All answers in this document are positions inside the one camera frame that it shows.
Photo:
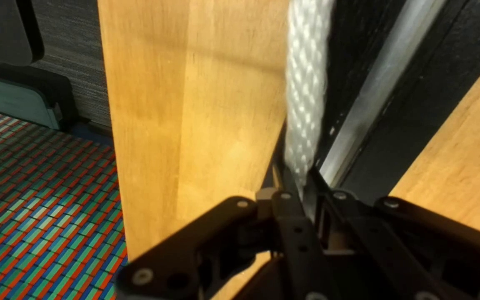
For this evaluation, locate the long black wooden rail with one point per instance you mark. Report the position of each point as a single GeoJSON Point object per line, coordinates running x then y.
{"type": "Point", "coordinates": [368, 83]}

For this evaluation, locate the dark teal equipment base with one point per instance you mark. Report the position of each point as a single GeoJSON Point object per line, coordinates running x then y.
{"type": "Point", "coordinates": [37, 95]}

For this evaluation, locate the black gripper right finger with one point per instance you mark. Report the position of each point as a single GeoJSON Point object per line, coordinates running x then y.
{"type": "Point", "coordinates": [392, 248]}

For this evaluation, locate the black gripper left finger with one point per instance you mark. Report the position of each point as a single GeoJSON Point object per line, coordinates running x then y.
{"type": "Point", "coordinates": [198, 260]}

